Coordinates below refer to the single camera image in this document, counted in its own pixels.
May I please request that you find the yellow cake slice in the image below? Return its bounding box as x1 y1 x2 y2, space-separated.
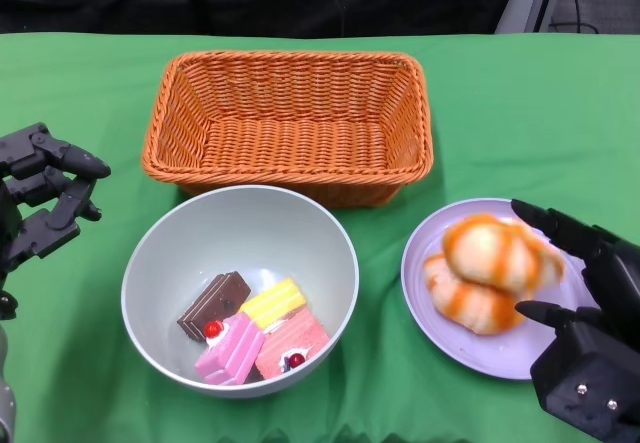
238 276 307 333

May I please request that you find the orange striped bread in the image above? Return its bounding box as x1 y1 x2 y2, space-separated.
423 252 527 336
442 212 566 298

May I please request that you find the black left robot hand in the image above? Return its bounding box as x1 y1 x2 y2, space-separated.
0 122 112 284

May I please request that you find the salmon cake slice with berries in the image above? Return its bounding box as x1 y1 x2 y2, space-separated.
254 307 331 380

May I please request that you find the chocolate cake slice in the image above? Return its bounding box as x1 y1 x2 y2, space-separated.
177 271 252 344

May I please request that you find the pale lavender plate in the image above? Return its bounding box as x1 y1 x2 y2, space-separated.
401 197 601 381

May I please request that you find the pink cake slice with cherry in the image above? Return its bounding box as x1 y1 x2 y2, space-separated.
194 311 266 387

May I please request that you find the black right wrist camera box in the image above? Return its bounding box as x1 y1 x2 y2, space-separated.
529 320 640 443

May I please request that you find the orange wicker basket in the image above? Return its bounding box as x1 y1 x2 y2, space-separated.
141 50 435 208

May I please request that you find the grey bowl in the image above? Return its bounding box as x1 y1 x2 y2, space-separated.
121 184 360 399

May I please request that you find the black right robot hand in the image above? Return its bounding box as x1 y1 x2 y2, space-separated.
510 198 640 349

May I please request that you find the green tablecloth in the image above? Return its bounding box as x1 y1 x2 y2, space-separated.
0 31 640 443

